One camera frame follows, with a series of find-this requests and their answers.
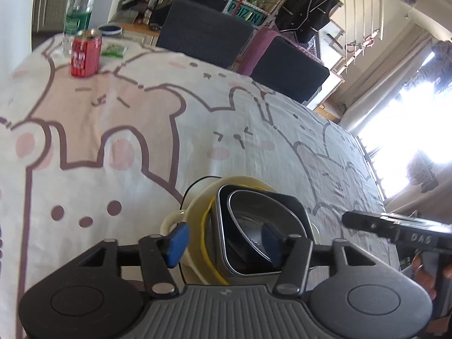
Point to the bear-print tablecloth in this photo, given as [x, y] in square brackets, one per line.
[106, 166]

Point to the clothes drying rack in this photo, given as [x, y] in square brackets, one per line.
[360, 14]

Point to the oval steel dish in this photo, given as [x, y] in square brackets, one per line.
[247, 226]

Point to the large square steel dish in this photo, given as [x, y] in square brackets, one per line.
[221, 240]

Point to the grey round bin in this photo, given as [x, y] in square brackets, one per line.
[109, 31]

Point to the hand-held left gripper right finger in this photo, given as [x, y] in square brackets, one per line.
[270, 242]

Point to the pink cloth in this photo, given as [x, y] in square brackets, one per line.
[261, 49]

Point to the clear plastic water bottle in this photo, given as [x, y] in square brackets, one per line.
[79, 3]

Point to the white square leaf-print plate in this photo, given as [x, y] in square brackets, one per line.
[193, 192]

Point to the beige curtain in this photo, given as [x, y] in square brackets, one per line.
[381, 88]

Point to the red soda can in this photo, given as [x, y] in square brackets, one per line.
[84, 56]

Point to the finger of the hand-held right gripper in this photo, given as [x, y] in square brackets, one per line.
[367, 222]

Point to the dark fabric chair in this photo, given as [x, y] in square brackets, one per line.
[201, 31]
[289, 70]

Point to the green packet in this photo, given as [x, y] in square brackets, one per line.
[114, 49]

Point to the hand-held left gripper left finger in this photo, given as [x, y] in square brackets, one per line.
[176, 243]

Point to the grey ribbed panel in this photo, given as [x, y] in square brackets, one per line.
[49, 0]

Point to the window railing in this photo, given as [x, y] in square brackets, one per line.
[372, 166]

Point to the black hanging jacket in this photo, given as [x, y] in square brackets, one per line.
[307, 7]

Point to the person's right hand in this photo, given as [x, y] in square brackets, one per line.
[423, 279]

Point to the green sign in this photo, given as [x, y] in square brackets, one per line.
[243, 10]

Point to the cluttered wooden desk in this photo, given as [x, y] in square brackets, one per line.
[141, 30]

